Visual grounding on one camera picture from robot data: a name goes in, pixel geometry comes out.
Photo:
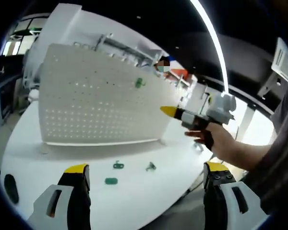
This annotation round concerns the white ceiling air unit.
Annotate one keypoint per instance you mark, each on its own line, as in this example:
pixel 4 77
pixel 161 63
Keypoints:
pixel 282 56

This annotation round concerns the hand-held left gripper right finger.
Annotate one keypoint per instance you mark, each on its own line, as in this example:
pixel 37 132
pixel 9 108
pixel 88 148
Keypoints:
pixel 216 198

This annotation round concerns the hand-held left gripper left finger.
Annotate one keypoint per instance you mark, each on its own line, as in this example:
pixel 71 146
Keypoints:
pixel 74 198

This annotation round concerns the black computer mouse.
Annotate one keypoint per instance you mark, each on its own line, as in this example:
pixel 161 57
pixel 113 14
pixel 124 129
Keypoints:
pixel 11 188

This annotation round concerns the person's right hand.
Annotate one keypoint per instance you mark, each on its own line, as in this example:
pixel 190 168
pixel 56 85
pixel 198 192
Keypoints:
pixel 218 139

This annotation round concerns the white wall rail shelf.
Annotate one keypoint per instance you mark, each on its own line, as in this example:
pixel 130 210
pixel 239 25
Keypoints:
pixel 124 46

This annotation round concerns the black tripod stand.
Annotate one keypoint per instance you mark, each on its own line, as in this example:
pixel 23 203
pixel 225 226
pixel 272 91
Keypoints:
pixel 205 100

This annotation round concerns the person's dark grey shirt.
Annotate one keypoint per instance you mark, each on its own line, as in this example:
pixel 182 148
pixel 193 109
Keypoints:
pixel 278 155

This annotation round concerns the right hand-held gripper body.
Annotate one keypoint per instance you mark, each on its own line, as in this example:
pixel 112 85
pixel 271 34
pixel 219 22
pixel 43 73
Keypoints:
pixel 220 107

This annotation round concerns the white perforated mounting plate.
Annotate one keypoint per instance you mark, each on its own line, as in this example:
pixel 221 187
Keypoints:
pixel 98 107

